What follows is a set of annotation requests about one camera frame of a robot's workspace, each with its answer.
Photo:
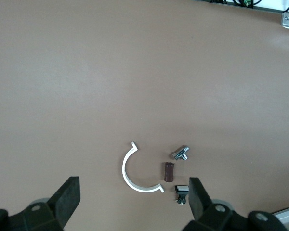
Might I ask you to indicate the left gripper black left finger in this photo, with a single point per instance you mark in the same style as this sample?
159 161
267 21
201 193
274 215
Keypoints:
62 207

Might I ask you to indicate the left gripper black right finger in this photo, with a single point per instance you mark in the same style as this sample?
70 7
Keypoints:
200 207

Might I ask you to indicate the small black connector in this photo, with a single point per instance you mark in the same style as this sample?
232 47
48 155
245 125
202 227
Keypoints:
181 188

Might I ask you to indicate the brown cylinder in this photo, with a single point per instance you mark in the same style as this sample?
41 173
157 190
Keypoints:
169 172

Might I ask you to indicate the chrome tee fitting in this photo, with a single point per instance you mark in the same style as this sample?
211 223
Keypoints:
180 152

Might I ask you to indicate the white semicircular pipe clamp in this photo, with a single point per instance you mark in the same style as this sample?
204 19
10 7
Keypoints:
123 169

